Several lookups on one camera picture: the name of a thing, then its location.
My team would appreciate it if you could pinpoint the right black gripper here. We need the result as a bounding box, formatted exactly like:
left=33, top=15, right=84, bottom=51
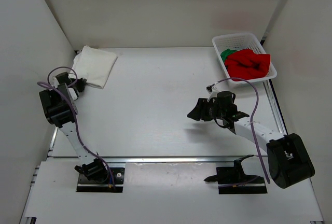
left=188, top=99, right=226, bottom=122

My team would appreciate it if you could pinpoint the white t shirt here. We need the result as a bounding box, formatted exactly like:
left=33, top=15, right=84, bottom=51
left=72, top=46, right=118, bottom=89

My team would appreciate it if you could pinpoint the red t shirt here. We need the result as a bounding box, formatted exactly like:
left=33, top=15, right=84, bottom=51
left=224, top=49, right=271, bottom=80

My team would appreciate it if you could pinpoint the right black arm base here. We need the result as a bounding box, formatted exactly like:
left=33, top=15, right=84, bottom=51
left=204, top=155, right=267, bottom=194

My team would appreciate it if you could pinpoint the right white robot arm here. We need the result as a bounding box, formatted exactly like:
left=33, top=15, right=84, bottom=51
left=187, top=91, right=315, bottom=189

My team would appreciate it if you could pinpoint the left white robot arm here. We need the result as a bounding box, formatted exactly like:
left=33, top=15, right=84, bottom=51
left=39, top=72, right=110, bottom=183

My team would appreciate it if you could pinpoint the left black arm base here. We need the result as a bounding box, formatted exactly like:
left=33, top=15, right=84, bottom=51
left=74, top=159, right=125, bottom=193

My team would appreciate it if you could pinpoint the green t shirt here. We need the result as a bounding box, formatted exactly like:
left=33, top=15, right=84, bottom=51
left=220, top=49, right=236, bottom=63

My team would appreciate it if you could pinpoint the white plastic basket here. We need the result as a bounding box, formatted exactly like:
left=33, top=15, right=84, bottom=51
left=212, top=33, right=277, bottom=88

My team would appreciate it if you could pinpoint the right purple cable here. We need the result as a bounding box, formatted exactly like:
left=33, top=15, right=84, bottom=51
left=206, top=77, right=271, bottom=185

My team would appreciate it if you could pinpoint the aluminium table rail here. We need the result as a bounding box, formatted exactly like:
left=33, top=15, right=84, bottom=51
left=104, top=156, right=236, bottom=163

